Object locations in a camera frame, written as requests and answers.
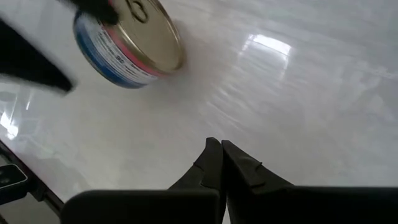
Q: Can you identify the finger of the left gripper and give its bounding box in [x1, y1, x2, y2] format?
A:
[0, 18, 75, 96]
[57, 0, 121, 26]

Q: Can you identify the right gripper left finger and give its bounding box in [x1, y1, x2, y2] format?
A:
[60, 136, 226, 224]

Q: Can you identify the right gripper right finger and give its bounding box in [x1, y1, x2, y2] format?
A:
[221, 139, 398, 224]

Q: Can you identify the Wild Planet salmon can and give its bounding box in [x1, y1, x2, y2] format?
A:
[73, 0, 185, 90]

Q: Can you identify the black metal clamp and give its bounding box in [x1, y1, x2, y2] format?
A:
[0, 163, 29, 205]

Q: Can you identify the black metal table frame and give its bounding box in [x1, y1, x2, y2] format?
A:
[0, 139, 65, 224]

